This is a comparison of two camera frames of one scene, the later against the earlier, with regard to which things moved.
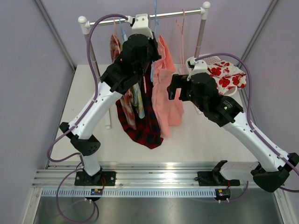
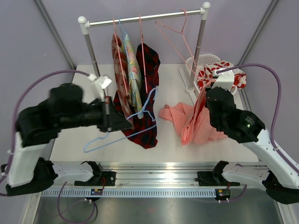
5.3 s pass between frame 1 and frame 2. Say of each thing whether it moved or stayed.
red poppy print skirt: stayed
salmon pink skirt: moved
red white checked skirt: stayed
